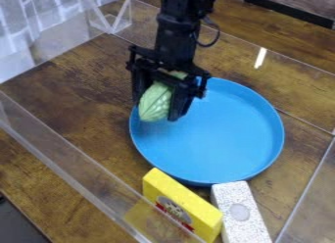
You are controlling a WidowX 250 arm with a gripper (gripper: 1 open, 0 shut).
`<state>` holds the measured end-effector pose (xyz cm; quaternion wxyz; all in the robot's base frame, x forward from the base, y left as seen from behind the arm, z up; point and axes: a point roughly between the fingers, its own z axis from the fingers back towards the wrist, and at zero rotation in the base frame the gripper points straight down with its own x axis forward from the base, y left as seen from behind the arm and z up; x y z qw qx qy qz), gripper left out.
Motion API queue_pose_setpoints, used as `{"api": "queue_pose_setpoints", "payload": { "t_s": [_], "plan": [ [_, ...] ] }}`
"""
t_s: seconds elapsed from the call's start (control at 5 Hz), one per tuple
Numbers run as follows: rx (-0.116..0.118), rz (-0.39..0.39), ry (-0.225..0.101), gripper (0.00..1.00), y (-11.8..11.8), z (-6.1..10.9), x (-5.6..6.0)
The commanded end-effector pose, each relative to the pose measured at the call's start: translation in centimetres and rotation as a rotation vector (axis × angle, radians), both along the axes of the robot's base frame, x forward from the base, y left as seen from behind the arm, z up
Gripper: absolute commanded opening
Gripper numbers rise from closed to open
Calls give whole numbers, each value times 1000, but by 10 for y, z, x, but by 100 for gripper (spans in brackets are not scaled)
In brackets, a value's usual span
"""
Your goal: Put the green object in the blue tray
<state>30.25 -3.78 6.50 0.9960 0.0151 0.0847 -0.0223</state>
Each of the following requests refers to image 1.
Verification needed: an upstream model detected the yellow sponge block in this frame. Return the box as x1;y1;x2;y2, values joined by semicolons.
141;167;225;243

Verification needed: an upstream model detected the green bitter gourd toy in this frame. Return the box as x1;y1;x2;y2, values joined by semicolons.
139;79;172;122

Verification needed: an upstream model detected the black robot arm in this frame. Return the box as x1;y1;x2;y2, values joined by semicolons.
127;0;215;122

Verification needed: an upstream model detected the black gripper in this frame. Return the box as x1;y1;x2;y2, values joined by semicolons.
125;45;211;122

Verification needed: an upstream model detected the black cable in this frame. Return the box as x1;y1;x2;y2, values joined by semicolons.
193;15;223;48

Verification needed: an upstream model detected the clear acrylic enclosure wall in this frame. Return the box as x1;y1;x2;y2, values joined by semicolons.
0;0;335;243

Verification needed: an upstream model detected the blue round tray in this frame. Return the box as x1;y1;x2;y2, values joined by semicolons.
129;77;286;186

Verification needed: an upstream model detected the white curtain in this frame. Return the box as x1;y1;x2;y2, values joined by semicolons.
0;0;132;83

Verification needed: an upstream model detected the white speckled block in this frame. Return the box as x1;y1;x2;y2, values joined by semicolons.
211;181;272;243

